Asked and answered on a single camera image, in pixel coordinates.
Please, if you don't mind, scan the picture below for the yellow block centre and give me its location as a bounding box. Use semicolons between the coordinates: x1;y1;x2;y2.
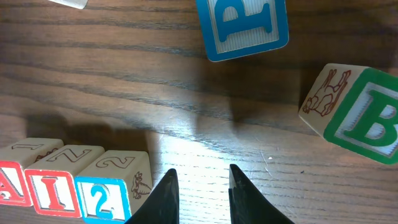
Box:
49;0;88;9

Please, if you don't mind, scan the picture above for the red A block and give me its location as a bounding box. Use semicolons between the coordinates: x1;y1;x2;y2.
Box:
1;138;64;207

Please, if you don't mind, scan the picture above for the blue 2 block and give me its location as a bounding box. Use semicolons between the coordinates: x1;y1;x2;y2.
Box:
75;150;153;223

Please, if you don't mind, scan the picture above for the red I block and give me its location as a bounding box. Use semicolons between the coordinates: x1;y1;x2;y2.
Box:
24;145;105;218

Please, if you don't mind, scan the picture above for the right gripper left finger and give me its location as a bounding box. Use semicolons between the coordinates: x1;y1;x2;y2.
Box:
125;169;180;224

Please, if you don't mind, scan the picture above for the green B block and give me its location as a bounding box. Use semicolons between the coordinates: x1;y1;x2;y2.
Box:
298;63;397;165

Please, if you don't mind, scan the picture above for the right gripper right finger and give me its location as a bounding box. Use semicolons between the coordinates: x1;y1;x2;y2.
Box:
228;164;294;224

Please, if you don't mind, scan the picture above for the blue P block centre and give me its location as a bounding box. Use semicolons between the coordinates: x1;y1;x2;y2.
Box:
196;0;289;62

